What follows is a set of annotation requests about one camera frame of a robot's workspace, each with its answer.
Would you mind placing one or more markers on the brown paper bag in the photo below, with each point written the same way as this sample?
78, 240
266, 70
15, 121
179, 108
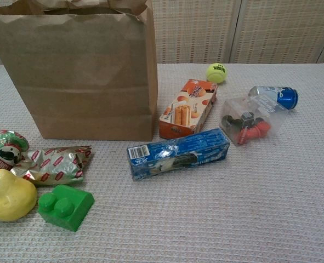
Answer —
76, 82

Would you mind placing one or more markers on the silver red snack bag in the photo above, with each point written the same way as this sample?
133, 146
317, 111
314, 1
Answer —
54, 167

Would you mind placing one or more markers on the green toy building block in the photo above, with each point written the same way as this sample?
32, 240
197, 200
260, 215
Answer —
68, 208

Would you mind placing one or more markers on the green Pringles chips can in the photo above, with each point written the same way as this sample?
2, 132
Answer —
5, 148

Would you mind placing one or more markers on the yellow pear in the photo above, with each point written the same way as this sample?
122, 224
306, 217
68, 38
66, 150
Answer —
11, 197

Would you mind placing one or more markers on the clear bag of toys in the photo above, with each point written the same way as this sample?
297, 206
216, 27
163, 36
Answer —
249, 123

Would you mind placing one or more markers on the blue cookie pack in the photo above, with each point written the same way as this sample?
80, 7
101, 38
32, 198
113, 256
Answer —
178, 153

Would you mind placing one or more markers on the orange wafer roll box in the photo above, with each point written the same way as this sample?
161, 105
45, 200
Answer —
186, 109

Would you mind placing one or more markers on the yellow tennis ball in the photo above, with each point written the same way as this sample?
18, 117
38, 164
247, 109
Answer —
216, 72

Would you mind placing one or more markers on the white woven tablecloth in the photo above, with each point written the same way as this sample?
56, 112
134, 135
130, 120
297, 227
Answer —
205, 219

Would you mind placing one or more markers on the woven folding screen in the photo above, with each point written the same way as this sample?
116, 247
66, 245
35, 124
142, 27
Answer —
233, 30

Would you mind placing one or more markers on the blue and silver soda can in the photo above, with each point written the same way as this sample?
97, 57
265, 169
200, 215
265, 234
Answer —
285, 97

